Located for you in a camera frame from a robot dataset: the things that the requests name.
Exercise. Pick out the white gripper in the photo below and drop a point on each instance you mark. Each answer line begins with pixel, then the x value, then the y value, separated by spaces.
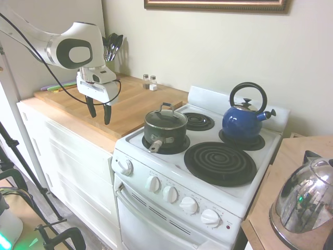
pixel 96 91

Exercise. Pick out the glass pot lid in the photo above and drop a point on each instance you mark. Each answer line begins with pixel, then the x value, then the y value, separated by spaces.
pixel 166 121

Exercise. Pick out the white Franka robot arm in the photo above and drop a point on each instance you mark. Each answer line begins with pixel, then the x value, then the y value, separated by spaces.
pixel 78 39

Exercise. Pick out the large wooden butcher board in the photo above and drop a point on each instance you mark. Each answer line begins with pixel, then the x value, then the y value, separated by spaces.
pixel 130 104

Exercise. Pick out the green cutting mat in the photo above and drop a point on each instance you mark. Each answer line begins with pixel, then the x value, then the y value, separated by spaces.
pixel 65 85

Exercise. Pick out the green utensil holder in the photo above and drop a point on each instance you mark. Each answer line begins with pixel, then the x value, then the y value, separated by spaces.
pixel 110 65

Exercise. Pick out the glass pepper shaker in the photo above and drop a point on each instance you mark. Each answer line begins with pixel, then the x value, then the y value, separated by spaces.
pixel 145 82

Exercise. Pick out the purple cutting mat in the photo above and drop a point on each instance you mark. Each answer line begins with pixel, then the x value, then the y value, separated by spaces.
pixel 44 88

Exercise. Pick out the glass salt shaker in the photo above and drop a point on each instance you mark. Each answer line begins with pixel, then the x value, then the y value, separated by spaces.
pixel 153 84

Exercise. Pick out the metal whisk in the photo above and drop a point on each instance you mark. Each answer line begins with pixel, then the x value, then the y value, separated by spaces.
pixel 106 50

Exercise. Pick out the white oven dial knob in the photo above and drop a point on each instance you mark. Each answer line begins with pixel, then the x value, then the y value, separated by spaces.
pixel 125 167

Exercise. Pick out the white cabinet with wooden countertop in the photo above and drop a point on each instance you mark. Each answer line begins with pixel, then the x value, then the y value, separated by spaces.
pixel 78 169

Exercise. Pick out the black cooking spoon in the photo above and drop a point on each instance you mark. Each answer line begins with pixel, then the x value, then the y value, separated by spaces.
pixel 118 40
pixel 112 39

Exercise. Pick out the white vertical pole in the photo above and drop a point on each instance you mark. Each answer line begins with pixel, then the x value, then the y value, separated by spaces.
pixel 26 130

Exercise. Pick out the small coil burner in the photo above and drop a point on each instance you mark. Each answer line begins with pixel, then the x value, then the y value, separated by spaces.
pixel 182 149
pixel 258 144
pixel 199 121

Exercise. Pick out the white burner knob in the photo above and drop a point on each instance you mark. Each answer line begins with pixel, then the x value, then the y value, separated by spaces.
pixel 153 184
pixel 171 194
pixel 210 217
pixel 189 205

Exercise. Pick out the black tripod stand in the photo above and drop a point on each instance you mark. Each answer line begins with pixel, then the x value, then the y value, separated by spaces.
pixel 11 143

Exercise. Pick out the black bar clamp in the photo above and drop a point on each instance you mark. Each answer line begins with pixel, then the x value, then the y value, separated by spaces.
pixel 70 234

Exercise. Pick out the white electric stove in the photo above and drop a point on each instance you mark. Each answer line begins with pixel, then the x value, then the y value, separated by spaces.
pixel 145 229

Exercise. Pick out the large coil burner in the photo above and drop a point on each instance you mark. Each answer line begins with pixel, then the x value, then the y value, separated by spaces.
pixel 221 164

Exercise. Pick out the blue whistling kettle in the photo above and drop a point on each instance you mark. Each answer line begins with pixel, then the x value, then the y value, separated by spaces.
pixel 242 122

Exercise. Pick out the gold framed picture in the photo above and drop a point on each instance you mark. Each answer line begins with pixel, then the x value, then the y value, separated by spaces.
pixel 216 6

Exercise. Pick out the stainless steel electric kettle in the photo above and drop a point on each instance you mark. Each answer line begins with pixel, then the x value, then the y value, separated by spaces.
pixel 304 198

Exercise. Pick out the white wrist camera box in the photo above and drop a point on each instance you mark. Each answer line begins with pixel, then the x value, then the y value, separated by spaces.
pixel 104 76

